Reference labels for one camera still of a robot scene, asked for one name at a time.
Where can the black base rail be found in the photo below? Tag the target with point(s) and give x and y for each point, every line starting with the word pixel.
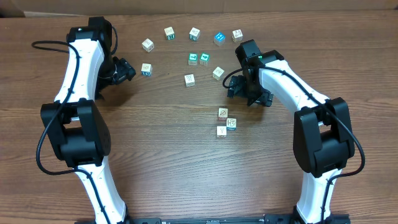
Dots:
pixel 242 220

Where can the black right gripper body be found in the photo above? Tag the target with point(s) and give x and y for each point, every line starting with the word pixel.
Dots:
pixel 237 88

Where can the block with green 4 top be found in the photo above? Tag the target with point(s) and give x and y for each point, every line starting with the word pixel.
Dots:
pixel 204 59

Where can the block with green L top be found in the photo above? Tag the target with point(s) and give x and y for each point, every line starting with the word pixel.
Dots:
pixel 193 59

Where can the block with yellow side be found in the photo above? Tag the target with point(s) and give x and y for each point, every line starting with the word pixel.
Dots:
pixel 189 80

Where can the plain block hourglass drawing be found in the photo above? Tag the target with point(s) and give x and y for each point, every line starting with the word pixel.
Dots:
pixel 237 35

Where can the block with blue top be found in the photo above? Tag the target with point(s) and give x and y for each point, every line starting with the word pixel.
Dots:
pixel 219 39

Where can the cardboard backdrop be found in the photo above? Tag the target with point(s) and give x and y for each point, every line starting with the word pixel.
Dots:
pixel 22 8

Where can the block with red side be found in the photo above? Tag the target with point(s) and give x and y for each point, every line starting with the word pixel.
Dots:
pixel 222 113

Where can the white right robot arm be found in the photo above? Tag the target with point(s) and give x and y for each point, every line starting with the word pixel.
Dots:
pixel 323 140

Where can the block with blue H side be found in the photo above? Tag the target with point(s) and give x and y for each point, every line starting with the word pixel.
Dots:
pixel 231 124

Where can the small plain wooden block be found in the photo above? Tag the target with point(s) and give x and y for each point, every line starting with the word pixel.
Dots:
pixel 148 45

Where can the block with green R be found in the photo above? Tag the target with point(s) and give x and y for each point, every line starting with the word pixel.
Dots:
pixel 169 33

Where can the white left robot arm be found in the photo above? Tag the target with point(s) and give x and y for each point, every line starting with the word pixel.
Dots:
pixel 74 125

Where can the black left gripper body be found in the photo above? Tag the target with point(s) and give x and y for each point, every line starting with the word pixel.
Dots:
pixel 126 72

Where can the block with blue D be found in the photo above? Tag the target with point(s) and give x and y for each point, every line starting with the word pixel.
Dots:
pixel 146 69

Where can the block with teal letter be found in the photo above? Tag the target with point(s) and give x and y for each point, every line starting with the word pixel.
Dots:
pixel 194 34

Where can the block with yellow C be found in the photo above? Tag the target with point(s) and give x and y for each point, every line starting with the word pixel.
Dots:
pixel 217 73

